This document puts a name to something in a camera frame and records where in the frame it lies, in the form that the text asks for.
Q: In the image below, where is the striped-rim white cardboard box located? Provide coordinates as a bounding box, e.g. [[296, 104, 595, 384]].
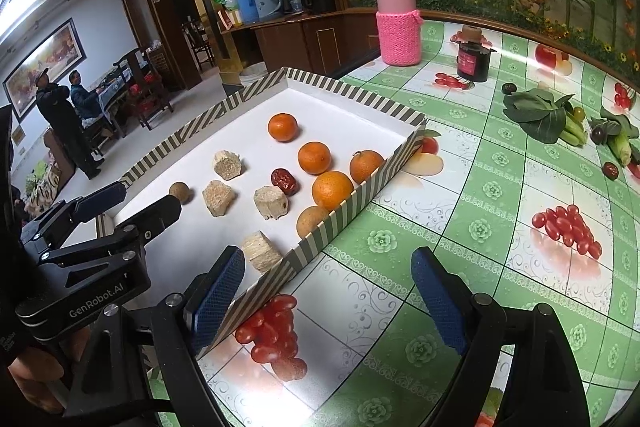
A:
[[97, 67, 427, 355]]

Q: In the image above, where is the white bucket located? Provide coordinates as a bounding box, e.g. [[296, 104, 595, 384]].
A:
[[239, 62, 271, 86]]

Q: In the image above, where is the ceiling light panel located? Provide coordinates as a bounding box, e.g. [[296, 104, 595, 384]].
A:
[[0, 0, 36, 25]]

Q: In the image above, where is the green bok choy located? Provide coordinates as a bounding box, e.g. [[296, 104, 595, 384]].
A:
[[502, 88, 590, 146]]

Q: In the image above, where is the large brown longan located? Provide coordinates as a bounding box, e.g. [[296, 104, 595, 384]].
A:
[[296, 205, 331, 239]]

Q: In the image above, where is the small dark orange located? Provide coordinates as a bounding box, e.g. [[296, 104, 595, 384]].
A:
[[267, 113, 299, 143]]

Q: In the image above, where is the wooden cabinet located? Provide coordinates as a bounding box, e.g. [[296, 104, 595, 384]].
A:
[[220, 7, 383, 72]]

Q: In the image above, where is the large orange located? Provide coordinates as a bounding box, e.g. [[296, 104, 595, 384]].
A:
[[311, 170, 354, 212]]

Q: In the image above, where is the corn cob with green leaves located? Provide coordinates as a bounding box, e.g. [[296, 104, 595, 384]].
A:
[[590, 107, 640, 166]]

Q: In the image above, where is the framed wall painting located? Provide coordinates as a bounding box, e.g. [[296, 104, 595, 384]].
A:
[[2, 18, 87, 122]]

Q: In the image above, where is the dark wooden chair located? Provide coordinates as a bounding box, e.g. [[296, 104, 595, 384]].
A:
[[182, 21, 216, 72], [112, 48, 175, 132]]

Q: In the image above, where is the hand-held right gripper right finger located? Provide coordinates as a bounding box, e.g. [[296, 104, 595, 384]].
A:
[[410, 247, 593, 427]]

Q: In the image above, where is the green fruit-print tablecloth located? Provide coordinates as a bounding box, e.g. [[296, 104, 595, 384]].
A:
[[145, 19, 640, 427]]

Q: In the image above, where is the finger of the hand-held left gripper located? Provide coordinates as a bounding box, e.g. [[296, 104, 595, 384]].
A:
[[40, 194, 182, 263], [20, 181, 128, 249]]

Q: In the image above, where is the orange with stem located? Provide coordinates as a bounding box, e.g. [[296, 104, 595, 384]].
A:
[[349, 150, 386, 185]]

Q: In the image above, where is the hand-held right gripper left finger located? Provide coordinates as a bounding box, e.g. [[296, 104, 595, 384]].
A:
[[80, 245, 247, 427]]

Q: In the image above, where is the jar with pink knit sleeve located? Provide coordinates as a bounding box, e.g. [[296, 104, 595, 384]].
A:
[[375, 0, 425, 66]]

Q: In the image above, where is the small brown longan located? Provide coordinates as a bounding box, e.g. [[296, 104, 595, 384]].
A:
[[169, 181, 193, 204]]

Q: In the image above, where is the patterned sofa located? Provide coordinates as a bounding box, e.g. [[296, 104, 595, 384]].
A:
[[22, 129, 76, 218]]

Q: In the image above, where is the beige cake chunk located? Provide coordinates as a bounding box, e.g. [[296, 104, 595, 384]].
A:
[[211, 150, 244, 180], [253, 185, 289, 221], [202, 180, 236, 216]]

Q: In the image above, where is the person's left hand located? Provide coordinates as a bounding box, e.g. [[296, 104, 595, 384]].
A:
[[7, 346, 77, 415]]

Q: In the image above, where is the dark jar with pink label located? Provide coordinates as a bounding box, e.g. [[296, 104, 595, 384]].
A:
[[455, 41, 497, 84]]

